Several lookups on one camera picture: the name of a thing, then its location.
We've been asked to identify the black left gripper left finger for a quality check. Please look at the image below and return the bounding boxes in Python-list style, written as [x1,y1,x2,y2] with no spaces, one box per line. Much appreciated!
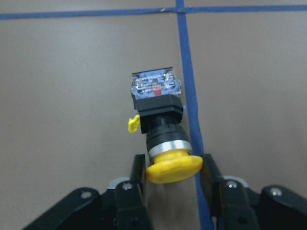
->
[115,154,153,230]

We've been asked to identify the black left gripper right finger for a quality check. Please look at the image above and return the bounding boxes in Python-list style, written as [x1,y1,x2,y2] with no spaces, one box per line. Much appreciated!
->
[201,153,260,230]

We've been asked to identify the yellow push button switch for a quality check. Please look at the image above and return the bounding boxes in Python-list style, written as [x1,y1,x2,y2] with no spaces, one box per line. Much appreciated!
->
[128,67,203,184]

